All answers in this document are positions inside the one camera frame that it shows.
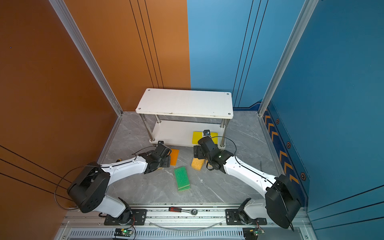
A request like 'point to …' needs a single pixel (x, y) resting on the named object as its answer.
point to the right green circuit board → (252, 233)
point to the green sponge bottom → (184, 188)
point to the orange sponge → (174, 157)
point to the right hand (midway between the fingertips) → (200, 148)
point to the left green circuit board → (123, 232)
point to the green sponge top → (181, 177)
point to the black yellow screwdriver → (118, 160)
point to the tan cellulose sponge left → (197, 164)
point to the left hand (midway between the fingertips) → (164, 158)
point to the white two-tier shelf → (173, 115)
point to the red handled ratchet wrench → (193, 211)
